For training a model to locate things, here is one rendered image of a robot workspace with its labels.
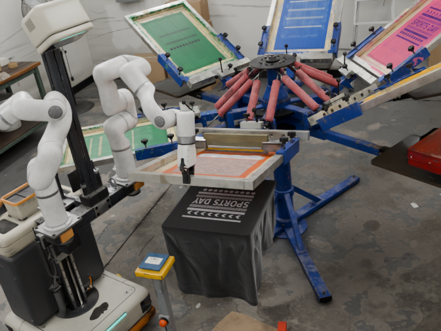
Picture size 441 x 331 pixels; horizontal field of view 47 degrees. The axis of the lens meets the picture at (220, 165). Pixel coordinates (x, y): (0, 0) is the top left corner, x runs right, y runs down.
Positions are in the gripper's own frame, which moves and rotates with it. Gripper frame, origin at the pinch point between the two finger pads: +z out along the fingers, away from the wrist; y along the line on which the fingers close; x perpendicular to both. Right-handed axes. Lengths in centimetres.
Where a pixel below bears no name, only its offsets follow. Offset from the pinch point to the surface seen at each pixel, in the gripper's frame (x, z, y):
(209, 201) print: -5.8, 22.3, -34.9
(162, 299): -11, 53, 10
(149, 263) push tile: -12.8, 34.1, 15.3
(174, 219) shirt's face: -17.8, 26.9, -18.6
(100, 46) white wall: -360, -51, -471
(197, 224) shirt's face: -4.2, 27.5, -16.1
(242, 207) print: 12.5, 23.0, -32.4
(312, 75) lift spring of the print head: 25, -32, -141
